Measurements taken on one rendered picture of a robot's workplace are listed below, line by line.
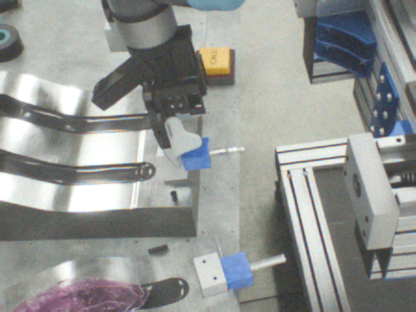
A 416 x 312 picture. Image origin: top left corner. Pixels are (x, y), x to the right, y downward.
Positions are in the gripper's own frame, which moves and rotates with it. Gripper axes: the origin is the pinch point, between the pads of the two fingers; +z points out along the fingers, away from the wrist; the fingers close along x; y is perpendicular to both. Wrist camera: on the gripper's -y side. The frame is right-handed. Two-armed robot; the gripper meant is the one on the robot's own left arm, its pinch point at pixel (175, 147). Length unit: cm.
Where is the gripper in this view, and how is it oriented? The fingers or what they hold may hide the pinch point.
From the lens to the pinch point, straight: 97.4
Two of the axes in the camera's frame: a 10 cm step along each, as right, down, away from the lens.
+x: 0.6, -6.9, 7.2
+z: 2.2, 7.1, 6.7
